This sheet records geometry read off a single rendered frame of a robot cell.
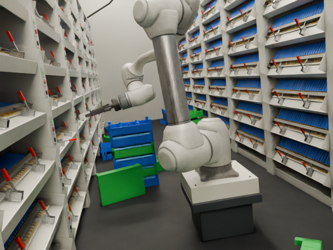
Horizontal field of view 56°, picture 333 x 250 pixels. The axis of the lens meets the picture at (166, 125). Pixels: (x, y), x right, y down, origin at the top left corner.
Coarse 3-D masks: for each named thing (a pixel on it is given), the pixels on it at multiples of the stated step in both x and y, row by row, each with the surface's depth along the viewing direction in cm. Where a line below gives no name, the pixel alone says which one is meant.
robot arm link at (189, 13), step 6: (180, 0) 134; (186, 0) 136; (192, 0) 136; (198, 0) 138; (186, 6) 136; (192, 6) 137; (198, 6) 139; (186, 12) 136; (192, 12) 139; (186, 18) 138; (192, 18) 142; (180, 24) 139; (186, 24) 142; (180, 30) 145; (186, 30) 147
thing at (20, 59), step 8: (8, 32) 101; (0, 48) 101; (8, 48) 117; (16, 48) 102; (24, 48) 118; (32, 48) 118; (0, 56) 81; (8, 56) 87; (16, 56) 102; (24, 56) 118; (32, 56) 118; (0, 64) 82; (8, 64) 88; (16, 64) 95; (24, 64) 103; (32, 64) 113; (24, 72) 105; (32, 72) 114
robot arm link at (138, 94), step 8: (136, 80) 181; (128, 88) 180; (136, 88) 177; (144, 88) 177; (152, 88) 178; (128, 96) 176; (136, 96) 176; (144, 96) 176; (152, 96) 179; (136, 104) 178
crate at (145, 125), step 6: (144, 120) 239; (150, 120) 220; (108, 126) 215; (126, 126) 218; (132, 126) 218; (138, 126) 219; (144, 126) 220; (150, 126) 220; (114, 132) 217; (120, 132) 217; (126, 132) 218; (132, 132) 219
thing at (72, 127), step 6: (66, 126) 190; (72, 126) 193; (60, 132) 183; (72, 132) 189; (66, 138) 170; (72, 138) 177; (60, 144) 134; (66, 144) 156; (60, 150) 142; (66, 150) 158; (60, 156) 140
